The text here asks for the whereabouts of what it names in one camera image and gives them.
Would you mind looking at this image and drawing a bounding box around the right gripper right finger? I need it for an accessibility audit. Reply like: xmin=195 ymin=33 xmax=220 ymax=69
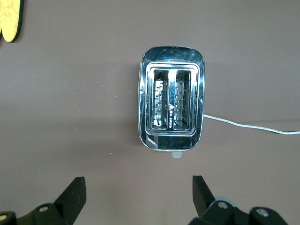
xmin=188 ymin=175 xmax=288 ymax=225

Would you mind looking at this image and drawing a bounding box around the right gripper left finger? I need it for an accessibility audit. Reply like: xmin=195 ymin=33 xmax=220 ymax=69
xmin=0 ymin=176 xmax=87 ymax=225

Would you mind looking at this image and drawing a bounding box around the chrome two-slot toaster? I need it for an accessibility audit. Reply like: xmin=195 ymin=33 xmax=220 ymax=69
xmin=137 ymin=45 xmax=206 ymax=158

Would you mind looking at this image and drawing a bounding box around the yellow quilted oven mitt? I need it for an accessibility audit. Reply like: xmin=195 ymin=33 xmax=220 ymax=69
xmin=0 ymin=0 xmax=25 ymax=43

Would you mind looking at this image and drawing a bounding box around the white toaster power cable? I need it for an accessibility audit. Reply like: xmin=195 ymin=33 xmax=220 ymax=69
xmin=203 ymin=114 xmax=300 ymax=135

